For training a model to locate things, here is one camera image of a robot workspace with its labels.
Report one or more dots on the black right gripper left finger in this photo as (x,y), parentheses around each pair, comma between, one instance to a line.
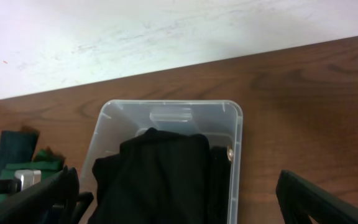
(54,198)

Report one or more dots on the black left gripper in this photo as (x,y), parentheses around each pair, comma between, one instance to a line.
(10,186)

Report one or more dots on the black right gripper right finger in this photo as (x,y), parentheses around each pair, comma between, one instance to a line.
(301,201)

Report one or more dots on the dark green garment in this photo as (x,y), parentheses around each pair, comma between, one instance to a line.
(48,162)

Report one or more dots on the black glittery garment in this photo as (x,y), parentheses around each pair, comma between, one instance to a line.
(219,185)

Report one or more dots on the clear plastic storage bin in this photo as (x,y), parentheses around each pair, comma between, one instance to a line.
(220,121)

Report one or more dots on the plain black garment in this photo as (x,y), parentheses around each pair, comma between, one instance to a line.
(157,177)

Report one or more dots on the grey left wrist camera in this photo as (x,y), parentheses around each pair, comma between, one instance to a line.
(28,177)

